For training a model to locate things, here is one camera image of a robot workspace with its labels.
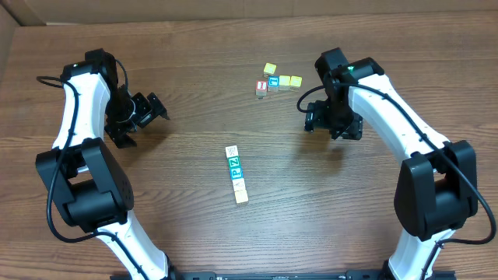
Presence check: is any yellow block right row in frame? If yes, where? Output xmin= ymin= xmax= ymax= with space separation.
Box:
xmin=289 ymin=75 xmax=303 ymax=92

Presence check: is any yellow block far top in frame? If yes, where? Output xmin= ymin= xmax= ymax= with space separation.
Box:
xmin=263 ymin=62 xmax=277 ymax=78

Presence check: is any yellow letter K block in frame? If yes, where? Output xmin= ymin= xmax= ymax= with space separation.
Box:
xmin=234 ymin=190 xmax=248 ymax=205

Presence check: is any yellow block row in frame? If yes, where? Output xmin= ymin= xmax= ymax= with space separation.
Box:
xmin=289 ymin=75 xmax=303 ymax=92
xmin=279 ymin=75 xmax=291 ymax=91

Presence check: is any green letter Z block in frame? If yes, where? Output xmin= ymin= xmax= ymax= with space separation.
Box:
xmin=227 ymin=156 xmax=241 ymax=169

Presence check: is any red letter I block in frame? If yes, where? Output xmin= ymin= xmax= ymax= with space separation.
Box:
xmin=255 ymin=81 xmax=268 ymax=96

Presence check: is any white ice cream block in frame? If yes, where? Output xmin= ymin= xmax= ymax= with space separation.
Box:
xmin=232 ymin=178 xmax=246 ymax=192

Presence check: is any blue letter P block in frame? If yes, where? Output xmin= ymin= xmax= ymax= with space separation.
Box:
xmin=230 ymin=166 xmax=244 ymax=180

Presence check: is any blue picture block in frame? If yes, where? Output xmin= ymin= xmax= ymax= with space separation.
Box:
xmin=268 ymin=76 xmax=279 ymax=92

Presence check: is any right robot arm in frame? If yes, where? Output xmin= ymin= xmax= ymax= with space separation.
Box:
xmin=304 ymin=48 xmax=478 ymax=279

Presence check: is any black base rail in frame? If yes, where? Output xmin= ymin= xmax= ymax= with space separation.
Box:
xmin=110 ymin=269 xmax=457 ymax=280

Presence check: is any yellow block middle row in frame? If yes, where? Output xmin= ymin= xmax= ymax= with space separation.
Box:
xmin=279 ymin=75 xmax=291 ymax=91

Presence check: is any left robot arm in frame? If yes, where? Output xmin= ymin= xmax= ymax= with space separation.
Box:
xmin=36 ymin=49 xmax=181 ymax=279

